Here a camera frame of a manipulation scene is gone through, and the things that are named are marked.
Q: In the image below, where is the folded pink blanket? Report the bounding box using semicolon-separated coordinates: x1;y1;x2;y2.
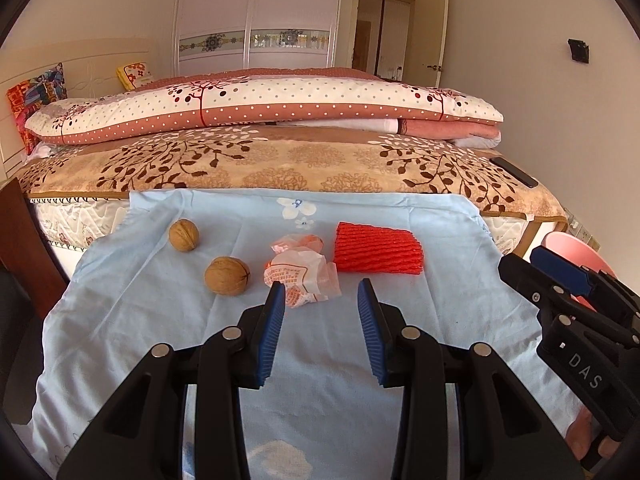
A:
398;119;500;141

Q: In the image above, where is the brown wooden nightstand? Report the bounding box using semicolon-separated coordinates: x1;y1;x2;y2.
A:
1;178;70;318

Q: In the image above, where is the light blue floral cloth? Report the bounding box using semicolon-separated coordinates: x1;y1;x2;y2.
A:
18;190;579;479

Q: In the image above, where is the pink plastic basin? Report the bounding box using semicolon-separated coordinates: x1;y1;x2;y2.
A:
540;232;615;310

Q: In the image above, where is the white sliding wardrobe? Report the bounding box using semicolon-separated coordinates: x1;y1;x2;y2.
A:
175;0;340;76

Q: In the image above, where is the walnut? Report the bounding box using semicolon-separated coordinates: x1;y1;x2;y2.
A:
168;219;200;252
204;257;250;296

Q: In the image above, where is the far walnut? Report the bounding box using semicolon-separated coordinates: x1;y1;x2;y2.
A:
168;219;200;252

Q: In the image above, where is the cream bedroom door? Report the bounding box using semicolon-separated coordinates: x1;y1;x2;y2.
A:
402;0;449;87

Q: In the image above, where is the black smartphone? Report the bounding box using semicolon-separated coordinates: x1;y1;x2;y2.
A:
489;157;538;188

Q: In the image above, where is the wall socket strip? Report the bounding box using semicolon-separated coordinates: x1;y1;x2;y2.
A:
564;208;601;252

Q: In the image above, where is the white quilted mattress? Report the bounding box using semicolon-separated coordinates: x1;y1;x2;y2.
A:
30;197;129;250

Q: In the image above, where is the cream bed headboard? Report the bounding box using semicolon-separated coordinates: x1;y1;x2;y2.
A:
0;38;158;180

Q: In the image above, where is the red foam net sleeve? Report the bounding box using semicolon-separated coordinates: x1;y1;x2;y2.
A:
333;222;425;275

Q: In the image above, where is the brown leaf-pattern bed blanket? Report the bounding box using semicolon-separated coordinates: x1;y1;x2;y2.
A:
16;126;565;221

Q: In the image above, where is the pink white crumpled wrapper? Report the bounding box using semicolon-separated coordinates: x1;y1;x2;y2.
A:
264;234;342;308

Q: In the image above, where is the yellow red cushion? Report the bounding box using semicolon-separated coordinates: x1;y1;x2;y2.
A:
116;62;154;91

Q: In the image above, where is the person's right hand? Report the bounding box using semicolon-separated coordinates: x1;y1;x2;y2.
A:
565;406;620;460

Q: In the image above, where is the colourful patterned pillow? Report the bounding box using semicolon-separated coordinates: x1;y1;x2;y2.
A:
6;63;67;155

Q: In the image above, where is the black wall bracket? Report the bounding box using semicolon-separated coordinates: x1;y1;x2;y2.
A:
567;38;590;64

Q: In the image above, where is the near walnut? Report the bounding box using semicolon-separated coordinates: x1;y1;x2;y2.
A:
204;257;250;296

